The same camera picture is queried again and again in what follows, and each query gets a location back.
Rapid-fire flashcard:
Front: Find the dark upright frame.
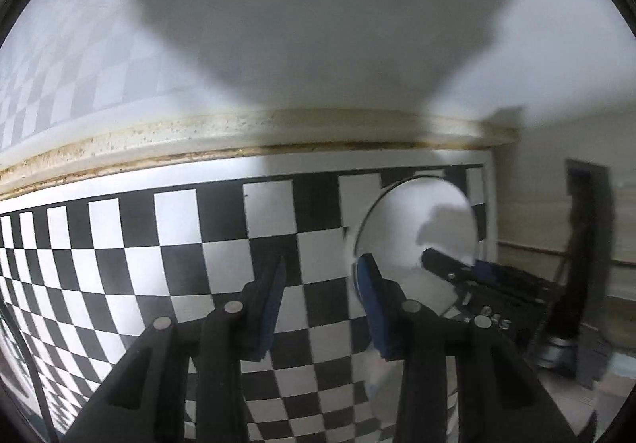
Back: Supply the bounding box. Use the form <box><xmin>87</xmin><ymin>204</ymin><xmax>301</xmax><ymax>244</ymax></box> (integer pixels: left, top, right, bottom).
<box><xmin>566</xmin><ymin>159</ymin><xmax>614</xmax><ymax>384</ymax></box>

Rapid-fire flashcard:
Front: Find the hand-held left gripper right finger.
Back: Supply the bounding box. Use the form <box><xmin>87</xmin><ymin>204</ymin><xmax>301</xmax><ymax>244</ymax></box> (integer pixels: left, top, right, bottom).
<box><xmin>354</xmin><ymin>253</ymin><xmax>580</xmax><ymax>443</ymax></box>

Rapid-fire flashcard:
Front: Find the white bowl with dark rim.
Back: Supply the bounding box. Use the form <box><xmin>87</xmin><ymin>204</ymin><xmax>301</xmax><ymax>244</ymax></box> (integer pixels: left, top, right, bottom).
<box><xmin>345</xmin><ymin>176</ymin><xmax>487</xmax><ymax>429</ymax></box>

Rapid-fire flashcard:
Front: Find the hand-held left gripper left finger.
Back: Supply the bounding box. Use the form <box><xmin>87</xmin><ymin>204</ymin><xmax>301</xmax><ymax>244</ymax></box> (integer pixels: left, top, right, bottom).
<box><xmin>62</xmin><ymin>255</ymin><xmax>288</xmax><ymax>443</ymax></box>

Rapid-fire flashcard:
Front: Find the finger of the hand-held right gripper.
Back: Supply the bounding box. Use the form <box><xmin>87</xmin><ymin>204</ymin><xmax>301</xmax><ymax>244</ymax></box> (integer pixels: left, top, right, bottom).
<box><xmin>421</xmin><ymin>247</ymin><xmax>498</xmax><ymax>285</ymax></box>

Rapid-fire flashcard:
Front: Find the black and white checkered tablecloth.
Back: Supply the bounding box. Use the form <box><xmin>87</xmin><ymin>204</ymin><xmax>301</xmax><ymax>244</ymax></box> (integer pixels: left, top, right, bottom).
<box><xmin>0</xmin><ymin>163</ymin><xmax>498</xmax><ymax>443</ymax></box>

